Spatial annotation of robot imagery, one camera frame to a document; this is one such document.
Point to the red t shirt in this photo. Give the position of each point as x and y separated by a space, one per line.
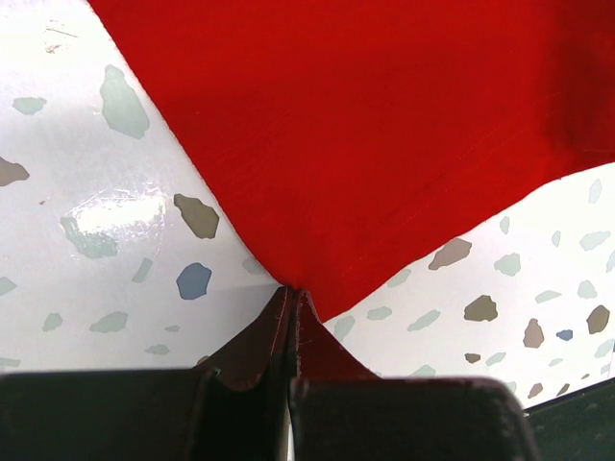
346 139

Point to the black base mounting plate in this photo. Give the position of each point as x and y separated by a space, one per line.
576 427

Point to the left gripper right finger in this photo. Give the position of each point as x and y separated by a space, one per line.
340 410

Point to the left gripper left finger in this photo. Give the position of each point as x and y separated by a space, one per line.
231 406

